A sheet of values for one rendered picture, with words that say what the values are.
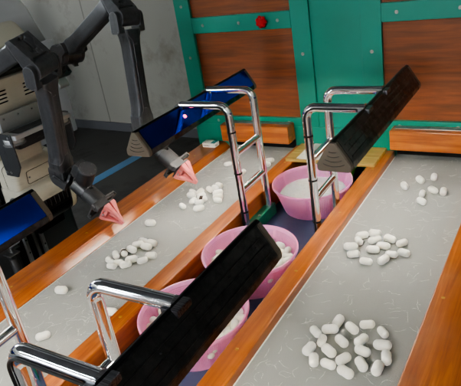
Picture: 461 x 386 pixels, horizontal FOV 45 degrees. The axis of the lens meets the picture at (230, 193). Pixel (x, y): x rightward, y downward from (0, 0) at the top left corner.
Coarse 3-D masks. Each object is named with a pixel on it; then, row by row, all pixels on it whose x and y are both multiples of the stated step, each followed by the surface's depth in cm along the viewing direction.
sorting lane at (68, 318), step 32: (224, 160) 221; (256, 160) 216; (224, 192) 194; (160, 224) 180; (192, 224) 176; (96, 256) 167; (160, 256) 162; (32, 320) 142; (64, 320) 140; (0, 352) 133; (64, 352) 129; (0, 384) 122
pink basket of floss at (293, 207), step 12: (300, 168) 197; (276, 180) 191; (288, 180) 195; (348, 180) 186; (276, 192) 181; (288, 204) 180; (300, 204) 176; (324, 204) 176; (300, 216) 181; (324, 216) 179
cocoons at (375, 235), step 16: (432, 176) 177; (432, 192) 169; (368, 240) 149; (400, 240) 146; (352, 256) 145; (384, 256) 141; (336, 320) 121; (368, 320) 120; (320, 336) 118; (336, 336) 117; (384, 336) 116; (304, 352) 115; (368, 352) 112; (384, 352) 110
